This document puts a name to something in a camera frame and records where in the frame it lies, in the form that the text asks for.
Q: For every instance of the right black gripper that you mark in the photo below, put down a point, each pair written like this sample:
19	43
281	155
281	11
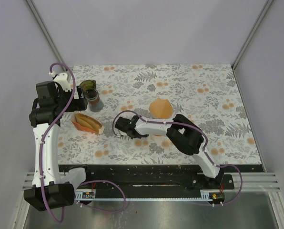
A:
140	137

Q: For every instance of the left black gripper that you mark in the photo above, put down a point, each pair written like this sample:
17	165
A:
78	104

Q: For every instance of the dark green glass server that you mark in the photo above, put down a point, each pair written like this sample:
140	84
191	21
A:
94	101

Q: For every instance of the paper filter holder box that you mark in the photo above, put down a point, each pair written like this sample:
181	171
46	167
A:
84	129

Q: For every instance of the brown paper coffee filter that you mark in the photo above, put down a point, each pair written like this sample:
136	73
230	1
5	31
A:
161	108

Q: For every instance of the dark green round lid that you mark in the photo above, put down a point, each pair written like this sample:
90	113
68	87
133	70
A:
88	85

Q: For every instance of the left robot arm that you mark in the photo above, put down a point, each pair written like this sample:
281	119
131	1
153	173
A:
49	189

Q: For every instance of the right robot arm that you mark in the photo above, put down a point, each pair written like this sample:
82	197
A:
188	138

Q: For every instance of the stack of brown filters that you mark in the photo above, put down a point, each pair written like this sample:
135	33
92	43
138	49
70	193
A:
87	122

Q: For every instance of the floral patterned mat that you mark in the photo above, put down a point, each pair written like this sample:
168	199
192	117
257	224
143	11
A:
207	94

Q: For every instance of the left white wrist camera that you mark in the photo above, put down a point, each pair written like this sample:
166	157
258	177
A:
63	79

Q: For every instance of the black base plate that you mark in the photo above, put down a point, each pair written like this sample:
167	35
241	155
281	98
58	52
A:
129	176

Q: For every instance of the white slotted cable duct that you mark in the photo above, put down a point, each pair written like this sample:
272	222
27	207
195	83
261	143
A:
147	194

